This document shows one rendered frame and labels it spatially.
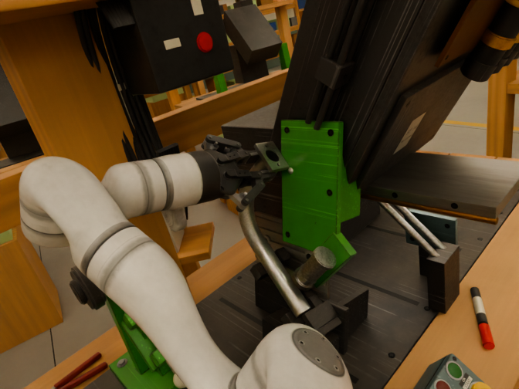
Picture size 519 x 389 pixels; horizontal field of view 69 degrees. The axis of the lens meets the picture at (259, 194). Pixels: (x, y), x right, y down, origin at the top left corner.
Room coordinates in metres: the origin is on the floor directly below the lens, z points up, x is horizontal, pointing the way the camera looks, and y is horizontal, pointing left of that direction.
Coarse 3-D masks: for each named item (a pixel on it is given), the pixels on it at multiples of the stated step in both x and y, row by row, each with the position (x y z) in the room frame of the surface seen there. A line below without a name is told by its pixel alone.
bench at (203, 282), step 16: (512, 160) 1.02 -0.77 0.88; (224, 256) 0.88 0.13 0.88; (240, 256) 0.86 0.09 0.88; (208, 272) 0.82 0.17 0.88; (224, 272) 0.80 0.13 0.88; (192, 288) 0.77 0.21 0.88; (208, 288) 0.75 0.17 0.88; (112, 336) 0.67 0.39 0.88; (80, 352) 0.64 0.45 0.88; (96, 352) 0.63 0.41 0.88; (112, 352) 0.62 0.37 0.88; (64, 368) 0.61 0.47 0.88; (32, 384) 0.58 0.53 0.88; (48, 384) 0.57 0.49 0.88; (80, 384) 0.55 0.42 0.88
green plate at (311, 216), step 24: (288, 120) 0.59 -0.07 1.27; (312, 120) 0.56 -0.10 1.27; (288, 144) 0.59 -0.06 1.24; (312, 144) 0.55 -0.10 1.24; (336, 144) 0.51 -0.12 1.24; (288, 168) 0.58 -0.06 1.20; (312, 168) 0.54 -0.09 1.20; (336, 168) 0.51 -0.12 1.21; (288, 192) 0.57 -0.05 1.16; (312, 192) 0.54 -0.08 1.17; (336, 192) 0.50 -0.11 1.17; (360, 192) 0.55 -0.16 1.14; (288, 216) 0.57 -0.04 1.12; (312, 216) 0.53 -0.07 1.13; (336, 216) 0.49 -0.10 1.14; (288, 240) 0.56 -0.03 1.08; (312, 240) 0.52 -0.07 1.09
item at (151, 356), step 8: (128, 320) 0.49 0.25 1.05; (128, 328) 0.50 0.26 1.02; (136, 328) 0.50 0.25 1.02; (128, 336) 0.50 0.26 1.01; (136, 336) 0.50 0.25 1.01; (136, 344) 0.49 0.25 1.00; (144, 344) 0.49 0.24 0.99; (152, 344) 0.49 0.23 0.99; (144, 352) 0.48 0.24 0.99; (152, 352) 0.47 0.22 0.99; (144, 360) 0.47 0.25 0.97; (152, 360) 0.47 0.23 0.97; (160, 360) 0.45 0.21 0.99; (152, 368) 0.46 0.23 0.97
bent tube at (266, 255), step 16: (256, 144) 0.59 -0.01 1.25; (272, 144) 0.61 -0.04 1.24; (272, 160) 0.60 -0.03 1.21; (240, 192) 0.62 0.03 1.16; (240, 224) 0.61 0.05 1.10; (256, 224) 0.61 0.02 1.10; (256, 240) 0.58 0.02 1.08; (272, 256) 0.56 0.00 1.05; (272, 272) 0.54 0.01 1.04; (288, 288) 0.51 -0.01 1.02; (288, 304) 0.50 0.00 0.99; (304, 304) 0.49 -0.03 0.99
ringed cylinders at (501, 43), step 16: (512, 0) 0.51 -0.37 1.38; (496, 16) 0.53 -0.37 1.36; (512, 16) 0.51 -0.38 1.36; (496, 32) 0.53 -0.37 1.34; (512, 32) 0.52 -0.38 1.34; (480, 48) 0.54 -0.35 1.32; (496, 48) 0.53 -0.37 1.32; (512, 48) 0.56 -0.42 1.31; (464, 64) 0.57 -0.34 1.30; (480, 64) 0.54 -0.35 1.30; (496, 64) 0.54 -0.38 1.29; (480, 80) 0.55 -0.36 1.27
